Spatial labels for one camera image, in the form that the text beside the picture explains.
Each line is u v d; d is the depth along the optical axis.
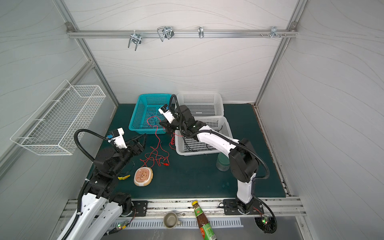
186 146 0.96
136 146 0.62
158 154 0.91
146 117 1.11
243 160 0.47
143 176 0.82
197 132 0.58
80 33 0.79
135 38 0.78
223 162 0.80
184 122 0.64
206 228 0.65
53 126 0.66
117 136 0.59
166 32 0.76
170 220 0.70
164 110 0.69
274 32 0.77
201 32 0.78
